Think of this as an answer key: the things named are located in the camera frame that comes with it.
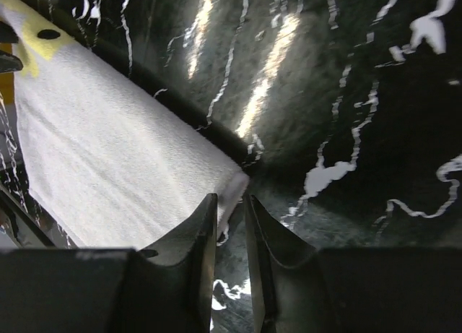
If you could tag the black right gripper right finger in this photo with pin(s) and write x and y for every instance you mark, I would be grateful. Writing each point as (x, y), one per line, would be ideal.
(296, 287)

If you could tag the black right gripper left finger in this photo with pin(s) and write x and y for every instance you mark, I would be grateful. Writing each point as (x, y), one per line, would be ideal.
(165, 287)

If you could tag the grey towel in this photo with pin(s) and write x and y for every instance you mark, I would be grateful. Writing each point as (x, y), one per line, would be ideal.
(112, 165)

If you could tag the yellow plastic tray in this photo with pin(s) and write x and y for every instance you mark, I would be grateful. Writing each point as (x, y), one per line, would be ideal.
(7, 87)

